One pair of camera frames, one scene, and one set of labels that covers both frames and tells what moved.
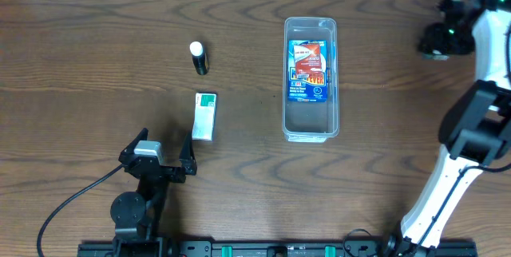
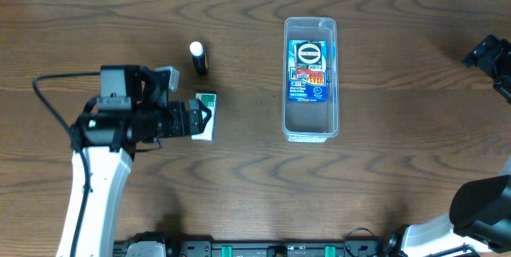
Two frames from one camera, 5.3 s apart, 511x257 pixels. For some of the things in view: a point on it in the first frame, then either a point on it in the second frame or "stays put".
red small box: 307,57 -> 313,76
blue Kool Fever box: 307,88 stays put
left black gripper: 176,175 -> 166,116
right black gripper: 433,37 -> 491,57
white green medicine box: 204,116 stays put
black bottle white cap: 200,57 stays put
